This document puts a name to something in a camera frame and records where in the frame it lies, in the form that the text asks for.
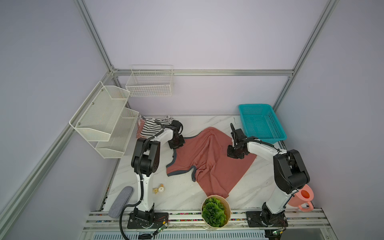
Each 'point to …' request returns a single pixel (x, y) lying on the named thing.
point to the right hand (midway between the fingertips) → (226, 155)
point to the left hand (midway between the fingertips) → (180, 146)
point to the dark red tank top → (206, 153)
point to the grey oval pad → (122, 200)
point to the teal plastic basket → (260, 121)
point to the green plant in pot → (216, 211)
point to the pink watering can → (302, 198)
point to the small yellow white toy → (161, 189)
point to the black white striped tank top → (153, 126)
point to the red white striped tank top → (141, 123)
